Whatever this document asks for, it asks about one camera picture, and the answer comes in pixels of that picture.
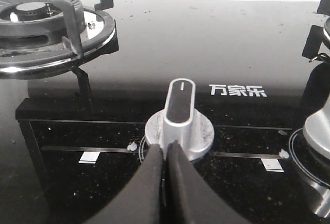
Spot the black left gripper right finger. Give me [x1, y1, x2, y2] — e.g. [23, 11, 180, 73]
[167, 141, 248, 223]

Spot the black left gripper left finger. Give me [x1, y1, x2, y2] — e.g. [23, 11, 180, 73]
[86, 145, 163, 223]

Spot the silver left stove knob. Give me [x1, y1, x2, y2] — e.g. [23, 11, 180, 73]
[145, 78, 215, 161]

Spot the silver stove knob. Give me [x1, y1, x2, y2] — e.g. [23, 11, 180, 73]
[145, 78, 215, 161]
[289, 106, 329, 218]

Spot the silver right stove knob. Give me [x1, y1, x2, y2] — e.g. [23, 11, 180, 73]
[289, 106, 329, 218]

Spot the black glass gas stove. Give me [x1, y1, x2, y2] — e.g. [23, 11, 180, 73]
[1, 0, 329, 223]

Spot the left gas burner with grate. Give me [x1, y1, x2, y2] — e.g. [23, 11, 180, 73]
[0, 0, 119, 80]

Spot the gas burner with grate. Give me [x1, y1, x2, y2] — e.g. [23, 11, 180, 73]
[302, 0, 329, 65]
[0, 0, 119, 80]

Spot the right gas burner with grate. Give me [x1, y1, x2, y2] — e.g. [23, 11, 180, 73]
[302, 0, 329, 65]

